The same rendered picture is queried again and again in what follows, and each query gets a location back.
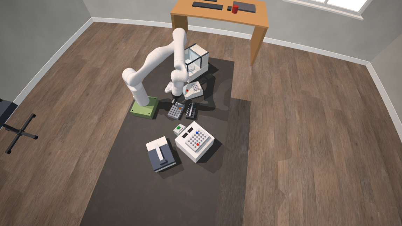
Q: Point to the white balance with glass draft shield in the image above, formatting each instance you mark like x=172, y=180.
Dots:
x=196, y=59

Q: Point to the white tube rack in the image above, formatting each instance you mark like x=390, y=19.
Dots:
x=175, y=112

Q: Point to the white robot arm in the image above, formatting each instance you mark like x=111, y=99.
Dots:
x=179, y=77

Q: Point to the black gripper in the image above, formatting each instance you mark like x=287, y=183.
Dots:
x=175, y=99

